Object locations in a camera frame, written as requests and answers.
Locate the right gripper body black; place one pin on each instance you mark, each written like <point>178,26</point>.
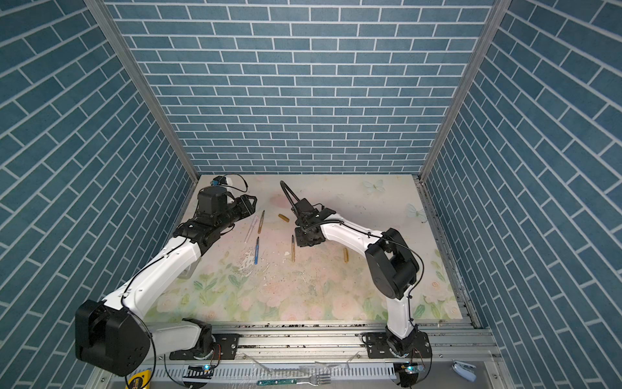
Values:
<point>304,237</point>

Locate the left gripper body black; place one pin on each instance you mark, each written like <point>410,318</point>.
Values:
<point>239,210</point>

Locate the pink pen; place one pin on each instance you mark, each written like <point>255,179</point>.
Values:
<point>251,228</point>

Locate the brown pen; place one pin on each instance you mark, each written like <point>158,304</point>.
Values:
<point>261,222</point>

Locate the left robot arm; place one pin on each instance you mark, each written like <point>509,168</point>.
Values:
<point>111,333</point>

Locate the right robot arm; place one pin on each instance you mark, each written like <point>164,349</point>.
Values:
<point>393,266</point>

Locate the blue pen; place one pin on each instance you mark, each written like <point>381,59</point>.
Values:
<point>256,251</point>

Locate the white blue stapler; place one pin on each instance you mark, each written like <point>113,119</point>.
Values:
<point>465,370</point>

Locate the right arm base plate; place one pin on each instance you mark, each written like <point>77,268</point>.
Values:
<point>383,345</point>

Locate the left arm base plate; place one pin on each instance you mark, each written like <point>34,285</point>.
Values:
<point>213,348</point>

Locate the green handled fork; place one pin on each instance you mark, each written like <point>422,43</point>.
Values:
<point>313,380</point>

